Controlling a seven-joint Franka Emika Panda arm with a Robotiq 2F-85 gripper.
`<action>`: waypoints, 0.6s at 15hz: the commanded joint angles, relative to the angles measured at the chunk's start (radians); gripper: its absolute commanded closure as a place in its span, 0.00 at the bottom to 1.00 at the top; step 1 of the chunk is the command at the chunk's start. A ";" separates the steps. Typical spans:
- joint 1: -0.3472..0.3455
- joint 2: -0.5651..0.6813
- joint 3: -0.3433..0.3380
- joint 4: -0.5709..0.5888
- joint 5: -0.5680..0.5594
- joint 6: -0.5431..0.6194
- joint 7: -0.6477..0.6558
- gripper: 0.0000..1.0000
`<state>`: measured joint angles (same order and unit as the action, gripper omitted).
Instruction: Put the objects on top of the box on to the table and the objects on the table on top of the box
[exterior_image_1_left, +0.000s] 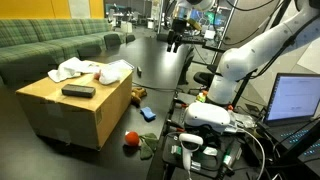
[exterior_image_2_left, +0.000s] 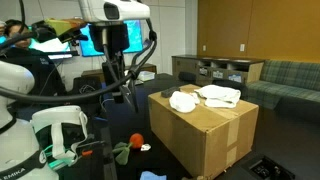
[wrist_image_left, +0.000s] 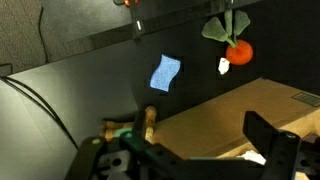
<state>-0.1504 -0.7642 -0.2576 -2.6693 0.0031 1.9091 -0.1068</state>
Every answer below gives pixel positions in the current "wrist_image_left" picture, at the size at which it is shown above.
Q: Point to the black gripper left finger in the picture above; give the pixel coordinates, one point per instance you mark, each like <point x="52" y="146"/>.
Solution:
<point x="98" y="159"/>

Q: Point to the orange radish plush toy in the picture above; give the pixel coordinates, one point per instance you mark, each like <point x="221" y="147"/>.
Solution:
<point x="238" y="51"/>

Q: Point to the brown plush animal toy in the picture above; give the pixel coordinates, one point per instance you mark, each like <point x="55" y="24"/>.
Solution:
<point x="145" y="125"/>

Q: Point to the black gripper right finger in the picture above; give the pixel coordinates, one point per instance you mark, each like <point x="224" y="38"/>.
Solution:
<point x="279" y="148"/>

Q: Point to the white cloth towel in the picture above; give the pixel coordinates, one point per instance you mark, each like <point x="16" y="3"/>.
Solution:
<point x="251" y="155"/>

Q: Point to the blue sponge cloth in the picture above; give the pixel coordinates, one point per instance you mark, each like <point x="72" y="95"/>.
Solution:
<point x="167" y="69"/>

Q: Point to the large cardboard box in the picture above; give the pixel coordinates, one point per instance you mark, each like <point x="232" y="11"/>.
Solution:
<point x="204" y="142"/>

